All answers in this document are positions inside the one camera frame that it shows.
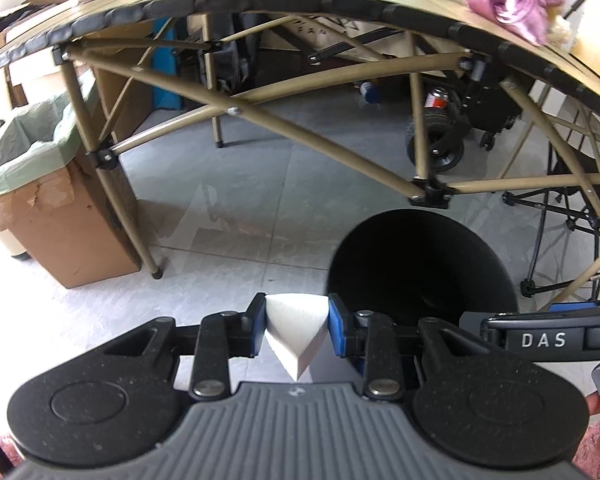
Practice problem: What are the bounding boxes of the white wedge-shaped paper piece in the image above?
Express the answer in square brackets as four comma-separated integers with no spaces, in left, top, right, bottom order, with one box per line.
[265,292,329,382]

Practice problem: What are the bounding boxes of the black round trash bin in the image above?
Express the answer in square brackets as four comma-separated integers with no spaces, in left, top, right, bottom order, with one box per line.
[325,209,518,327]

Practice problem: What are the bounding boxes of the black folding camp chair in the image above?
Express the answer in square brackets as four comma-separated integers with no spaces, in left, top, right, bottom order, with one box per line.
[500,148,600,298]

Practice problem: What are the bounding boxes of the cardboard box with green liner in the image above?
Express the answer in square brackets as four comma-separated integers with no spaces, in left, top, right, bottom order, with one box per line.
[0,93,142,288]

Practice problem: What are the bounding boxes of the black utility wagon cart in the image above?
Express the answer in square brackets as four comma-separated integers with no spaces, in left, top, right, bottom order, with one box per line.
[354,54,537,174]

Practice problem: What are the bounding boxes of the tan folding camping table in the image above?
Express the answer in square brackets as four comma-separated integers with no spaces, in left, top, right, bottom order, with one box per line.
[0,0,600,311]

